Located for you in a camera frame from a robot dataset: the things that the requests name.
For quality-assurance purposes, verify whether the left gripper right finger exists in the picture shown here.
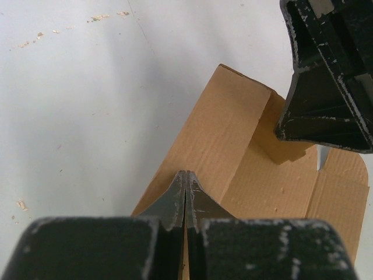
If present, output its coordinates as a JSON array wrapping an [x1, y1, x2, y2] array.
[[185, 171, 357, 279]]

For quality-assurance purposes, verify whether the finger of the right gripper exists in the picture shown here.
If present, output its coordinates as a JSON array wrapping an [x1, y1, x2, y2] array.
[[275, 1, 372, 153]]

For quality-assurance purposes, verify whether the brown cardboard box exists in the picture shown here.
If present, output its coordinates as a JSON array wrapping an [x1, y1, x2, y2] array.
[[133, 65, 370, 279]]

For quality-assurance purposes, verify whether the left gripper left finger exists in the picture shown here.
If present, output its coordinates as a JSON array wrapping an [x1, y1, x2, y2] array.
[[2, 171, 187, 279]]

